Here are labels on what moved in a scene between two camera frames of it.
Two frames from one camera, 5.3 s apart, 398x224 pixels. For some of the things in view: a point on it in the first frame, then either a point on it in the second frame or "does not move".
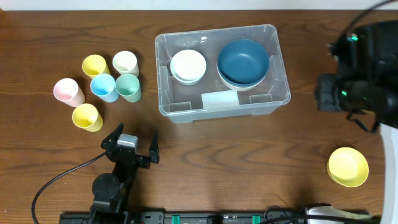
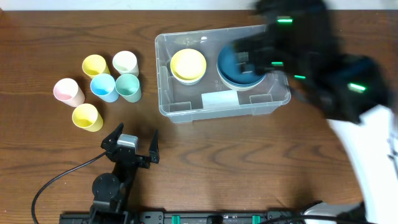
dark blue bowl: (242, 73) does not move
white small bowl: (188, 65) to (191, 83)
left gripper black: (153, 156) does not move
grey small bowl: (188, 82) does not move
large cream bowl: (240, 88) does not move
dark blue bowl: (243, 62) does not move
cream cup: (125, 62) does not move
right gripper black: (333, 89) to (270, 49)
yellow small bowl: (347, 167) to (188, 65)
